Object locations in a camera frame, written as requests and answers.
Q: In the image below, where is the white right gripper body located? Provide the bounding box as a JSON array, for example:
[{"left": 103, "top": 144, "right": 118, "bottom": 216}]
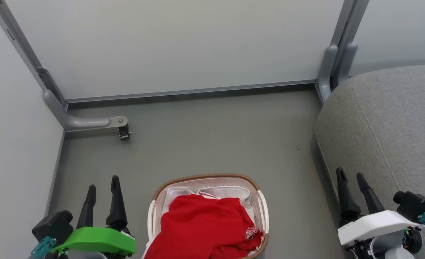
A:
[{"left": 337, "top": 210, "right": 424, "bottom": 246}]

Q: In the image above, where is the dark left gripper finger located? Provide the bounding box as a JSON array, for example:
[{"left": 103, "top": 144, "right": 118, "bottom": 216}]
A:
[
  {"left": 106, "top": 175, "right": 129, "bottom": 231},
  {"left": 76, "top": 185, "right": 97, "bottom": 230}
]

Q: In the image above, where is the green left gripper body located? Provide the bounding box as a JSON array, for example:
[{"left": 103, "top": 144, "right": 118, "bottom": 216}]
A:
[{"left": 50, "top": 226, "right": 137, "bottom": 257}]

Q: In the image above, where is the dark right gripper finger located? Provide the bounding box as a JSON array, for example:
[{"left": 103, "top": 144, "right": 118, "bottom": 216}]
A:
[
  {"left": 356, "top": 173, "right": 385, "bottom": 215},
  {"left": 336, "top": 167, "right": 362, "bottom": 221}
]

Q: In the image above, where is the red shirt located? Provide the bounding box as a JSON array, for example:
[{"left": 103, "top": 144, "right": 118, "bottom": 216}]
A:
[{"left": 143, "top": 194, "right": 264, "bottom": 259}]

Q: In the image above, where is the grey fabric sofa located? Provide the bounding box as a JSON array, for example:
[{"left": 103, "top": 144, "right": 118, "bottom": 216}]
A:
[{"left": 315, "top": 64, "right": 425, "bottom": 259}]

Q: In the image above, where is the black caster wheel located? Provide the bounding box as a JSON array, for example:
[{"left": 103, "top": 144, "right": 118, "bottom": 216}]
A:
[{"left": 118, "top": 124, "right": 131, "bottom": 141}]

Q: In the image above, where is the white laundry basket brown rim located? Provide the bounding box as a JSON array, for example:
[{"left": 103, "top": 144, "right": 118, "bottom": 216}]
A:
[{"left": 147, "top": 173, "right": 270, "bottom": 259}]

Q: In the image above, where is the grey partition foot with bolt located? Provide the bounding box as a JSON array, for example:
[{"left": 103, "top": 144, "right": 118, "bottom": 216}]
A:
[{"left": 42, "top": 89, "right": 129, "bottom": 132}]

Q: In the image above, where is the white cloth basket liner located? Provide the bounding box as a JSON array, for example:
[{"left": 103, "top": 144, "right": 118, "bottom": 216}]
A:
[{"left": 161, "top": 185, "right": 257, "bottom": 221}]

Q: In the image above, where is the teal left cable connector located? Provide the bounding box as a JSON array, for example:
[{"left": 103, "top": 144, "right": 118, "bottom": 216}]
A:
[{"left": 30, "top": 236, "right": 57, "bottom": 259}]

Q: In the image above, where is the grey partition bottom rail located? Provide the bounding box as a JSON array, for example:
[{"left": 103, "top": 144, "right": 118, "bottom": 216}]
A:
[{"left": 65, "top": 79, "right": 318, "bottom": 105}]

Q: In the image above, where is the grey partition post with bracket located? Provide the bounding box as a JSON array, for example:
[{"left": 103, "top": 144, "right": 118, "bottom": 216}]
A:
[{"left": 0, "top": 0, "right": 68, "bottom": 110}]

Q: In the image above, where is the grey plain partition post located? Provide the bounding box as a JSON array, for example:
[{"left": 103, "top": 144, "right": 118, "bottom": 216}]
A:
[{"left": 329, "top": 0, "right": 370, "bottom": 78}]

